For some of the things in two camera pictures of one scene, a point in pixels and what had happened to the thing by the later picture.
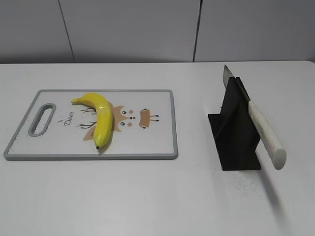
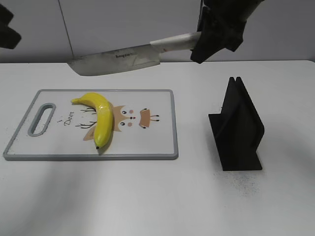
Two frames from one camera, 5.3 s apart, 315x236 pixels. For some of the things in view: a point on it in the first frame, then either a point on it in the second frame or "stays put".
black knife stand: x=235 y=138 stays put
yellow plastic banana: x=103 y=128 stays put
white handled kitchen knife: x=265 y=135 → x=148 y=54
